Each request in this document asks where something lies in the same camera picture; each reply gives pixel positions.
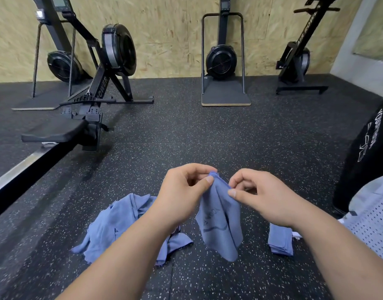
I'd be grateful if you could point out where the plain blue towel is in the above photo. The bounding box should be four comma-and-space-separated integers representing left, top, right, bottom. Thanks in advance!
195, 172, 244, 263

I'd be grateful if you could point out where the black rowing machine with rail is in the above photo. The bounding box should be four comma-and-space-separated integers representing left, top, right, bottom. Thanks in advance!
0, 0, 155, 223

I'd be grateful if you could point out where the white perforated metal rack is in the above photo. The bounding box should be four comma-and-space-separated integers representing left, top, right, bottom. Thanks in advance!
291, 174, 383, 266

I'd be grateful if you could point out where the person's right forearm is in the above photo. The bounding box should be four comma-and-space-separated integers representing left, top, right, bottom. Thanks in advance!
291, 202, 383, 300

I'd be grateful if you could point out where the black printed punching bag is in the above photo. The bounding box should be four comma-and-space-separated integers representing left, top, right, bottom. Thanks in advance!
332, 90, 383, 213

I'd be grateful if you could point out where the person's right hand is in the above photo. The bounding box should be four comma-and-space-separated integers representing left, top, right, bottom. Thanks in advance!
228, 168, 305, 229

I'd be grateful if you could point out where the person's left forearm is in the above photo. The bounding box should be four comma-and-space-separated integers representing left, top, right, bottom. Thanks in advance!
57, 212, 181, 300

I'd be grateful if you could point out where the blue towel with wave print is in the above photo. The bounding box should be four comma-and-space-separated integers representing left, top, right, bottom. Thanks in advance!
268, 223, 295, 257

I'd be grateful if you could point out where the black ski trainer wooden-edged platform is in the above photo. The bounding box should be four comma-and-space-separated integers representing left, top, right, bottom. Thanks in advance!
201, 0, 252, 107

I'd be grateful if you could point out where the person's left hand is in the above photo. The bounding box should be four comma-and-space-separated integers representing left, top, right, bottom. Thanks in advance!
151, 163, 219, 225

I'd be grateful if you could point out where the blue towel pile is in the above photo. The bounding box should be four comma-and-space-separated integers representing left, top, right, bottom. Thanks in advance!
71, 193, 194, 266

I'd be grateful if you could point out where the black ski trainer grey platform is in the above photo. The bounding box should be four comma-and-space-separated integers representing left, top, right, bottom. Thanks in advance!
12, 18, 92, 111

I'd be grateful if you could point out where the black upright exercise machine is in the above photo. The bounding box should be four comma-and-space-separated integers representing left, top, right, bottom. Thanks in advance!
276, 0, 342, 95

